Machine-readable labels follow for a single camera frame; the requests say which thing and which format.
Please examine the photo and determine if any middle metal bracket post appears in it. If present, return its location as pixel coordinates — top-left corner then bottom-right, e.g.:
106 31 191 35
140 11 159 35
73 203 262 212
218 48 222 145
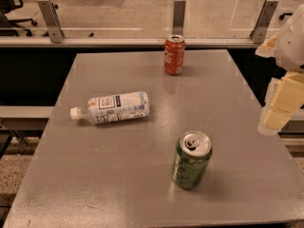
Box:
172 0 186 35

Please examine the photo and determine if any metal barrier rail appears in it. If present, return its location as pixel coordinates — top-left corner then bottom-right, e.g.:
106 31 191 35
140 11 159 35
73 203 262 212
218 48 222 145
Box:
0 36 259 48

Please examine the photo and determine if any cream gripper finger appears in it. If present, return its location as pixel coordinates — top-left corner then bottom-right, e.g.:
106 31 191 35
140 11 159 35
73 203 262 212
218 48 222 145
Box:
256 33 278 58
257 71 304 136

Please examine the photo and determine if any black office chair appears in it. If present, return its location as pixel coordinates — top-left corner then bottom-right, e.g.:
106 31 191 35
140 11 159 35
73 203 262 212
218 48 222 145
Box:
279 12 293 20
0 0 38 37

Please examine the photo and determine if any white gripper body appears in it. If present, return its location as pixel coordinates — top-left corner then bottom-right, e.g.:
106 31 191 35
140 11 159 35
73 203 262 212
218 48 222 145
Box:
275 5 304 72

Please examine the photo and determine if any right metal bracket post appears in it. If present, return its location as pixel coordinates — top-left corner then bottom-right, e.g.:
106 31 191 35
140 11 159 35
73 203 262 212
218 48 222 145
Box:
250 0 278 44

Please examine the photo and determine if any green soda can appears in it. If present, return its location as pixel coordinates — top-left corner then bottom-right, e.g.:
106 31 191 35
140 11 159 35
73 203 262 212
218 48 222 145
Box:
172 130 213 190

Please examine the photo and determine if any metal bracket post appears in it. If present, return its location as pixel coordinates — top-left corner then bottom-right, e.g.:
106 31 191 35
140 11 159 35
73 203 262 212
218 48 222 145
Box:
250 0 278 44
172 0 186 35
37 0 64 44

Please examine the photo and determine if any clear blue plastic bottle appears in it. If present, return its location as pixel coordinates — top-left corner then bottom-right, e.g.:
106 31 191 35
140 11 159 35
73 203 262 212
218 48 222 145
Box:
70 91 149 124

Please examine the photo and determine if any black office chair right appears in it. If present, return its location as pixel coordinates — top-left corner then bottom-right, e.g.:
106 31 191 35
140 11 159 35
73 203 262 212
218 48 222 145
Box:
279 12 293 20

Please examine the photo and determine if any black office chair left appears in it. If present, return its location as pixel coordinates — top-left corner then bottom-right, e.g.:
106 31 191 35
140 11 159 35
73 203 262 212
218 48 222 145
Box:
0 0 38 37

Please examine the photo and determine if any left metal bracket post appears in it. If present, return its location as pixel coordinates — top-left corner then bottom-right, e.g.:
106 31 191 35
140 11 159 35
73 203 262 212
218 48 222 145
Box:
37 0 64 44

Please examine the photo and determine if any red cola can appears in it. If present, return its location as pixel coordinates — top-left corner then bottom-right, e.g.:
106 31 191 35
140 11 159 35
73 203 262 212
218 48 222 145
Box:
164 34 185 75

